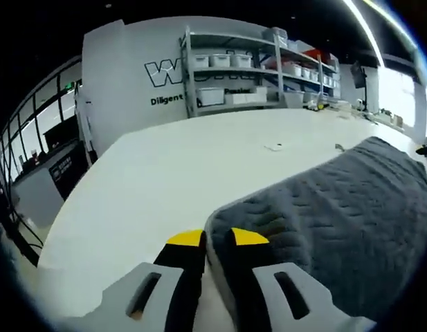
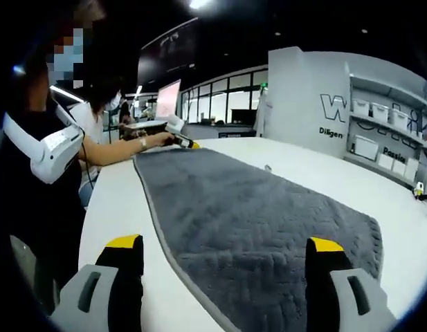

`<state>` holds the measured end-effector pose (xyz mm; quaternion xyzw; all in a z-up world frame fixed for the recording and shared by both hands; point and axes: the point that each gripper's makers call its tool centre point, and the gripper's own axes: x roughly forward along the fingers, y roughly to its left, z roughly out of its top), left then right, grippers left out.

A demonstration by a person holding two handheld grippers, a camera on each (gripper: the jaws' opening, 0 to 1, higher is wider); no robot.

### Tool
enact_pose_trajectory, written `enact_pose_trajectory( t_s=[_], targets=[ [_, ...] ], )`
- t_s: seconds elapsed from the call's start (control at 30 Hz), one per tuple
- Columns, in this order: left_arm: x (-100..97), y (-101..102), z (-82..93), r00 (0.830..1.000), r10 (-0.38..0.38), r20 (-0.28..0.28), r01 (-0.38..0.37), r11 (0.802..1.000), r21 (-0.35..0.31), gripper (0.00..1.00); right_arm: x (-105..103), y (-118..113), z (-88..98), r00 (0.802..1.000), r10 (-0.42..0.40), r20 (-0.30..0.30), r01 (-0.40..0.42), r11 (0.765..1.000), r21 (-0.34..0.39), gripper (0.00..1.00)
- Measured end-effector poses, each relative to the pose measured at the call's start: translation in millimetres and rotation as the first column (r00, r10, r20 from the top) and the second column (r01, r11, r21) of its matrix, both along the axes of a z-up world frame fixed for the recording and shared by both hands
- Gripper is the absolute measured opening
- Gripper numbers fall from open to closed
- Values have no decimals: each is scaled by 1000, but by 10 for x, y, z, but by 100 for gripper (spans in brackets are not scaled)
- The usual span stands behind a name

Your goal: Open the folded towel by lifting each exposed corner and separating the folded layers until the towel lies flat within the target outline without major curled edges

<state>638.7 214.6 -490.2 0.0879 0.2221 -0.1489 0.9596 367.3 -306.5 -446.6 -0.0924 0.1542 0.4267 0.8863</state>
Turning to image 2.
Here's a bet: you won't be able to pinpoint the grey fluffy towel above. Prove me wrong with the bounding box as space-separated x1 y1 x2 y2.
132 147 384 332

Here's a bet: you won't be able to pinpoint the person's left hand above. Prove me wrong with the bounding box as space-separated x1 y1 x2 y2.
152 132 176 149

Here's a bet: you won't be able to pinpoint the desktop monitor screen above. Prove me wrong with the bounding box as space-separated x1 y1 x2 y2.
155 79 183 121

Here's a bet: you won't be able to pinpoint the white office desk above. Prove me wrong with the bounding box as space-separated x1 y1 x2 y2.
121 119 173 140

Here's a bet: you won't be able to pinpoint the black framed glass partition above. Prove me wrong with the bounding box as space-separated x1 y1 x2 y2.
180 65 269 126

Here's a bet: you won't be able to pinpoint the black cabinet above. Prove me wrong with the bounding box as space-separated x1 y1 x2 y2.
230 108 260 125

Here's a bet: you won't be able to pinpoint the white hanging lab coat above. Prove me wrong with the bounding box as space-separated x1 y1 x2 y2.
253 86 270 138

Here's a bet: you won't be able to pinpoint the person's black shirt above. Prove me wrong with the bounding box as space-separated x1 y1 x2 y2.
0 103 89 312

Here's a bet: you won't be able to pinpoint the idle white yellow gripper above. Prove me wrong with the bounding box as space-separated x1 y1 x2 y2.
412 181 427 202

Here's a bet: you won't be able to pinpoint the grey metal shelving rack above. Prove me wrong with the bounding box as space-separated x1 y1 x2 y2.
344 62 427 190

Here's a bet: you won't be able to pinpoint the large dark wall display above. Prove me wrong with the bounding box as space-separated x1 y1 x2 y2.
138 19 199 85

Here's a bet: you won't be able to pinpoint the black device cable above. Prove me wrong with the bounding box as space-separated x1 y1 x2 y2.
80 127 96 190

